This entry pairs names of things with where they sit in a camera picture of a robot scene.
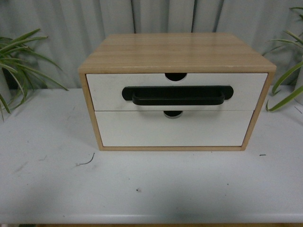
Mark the green spider plant left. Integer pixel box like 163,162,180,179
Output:
0,28,68,120

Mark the green spider plant right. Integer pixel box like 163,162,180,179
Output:
263,6,303,113

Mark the white plant pot right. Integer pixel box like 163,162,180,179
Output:
294,79,303,105

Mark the black drawer handle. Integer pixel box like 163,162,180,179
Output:
122,86,234,106

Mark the white drawer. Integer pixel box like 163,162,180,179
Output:
87,73,267,111
96,111,252,147

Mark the wooden drawer cabinet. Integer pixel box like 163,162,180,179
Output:
79,33,276,151

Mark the green spider plant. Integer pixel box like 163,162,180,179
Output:
0,28,68,120
263,6,303,113

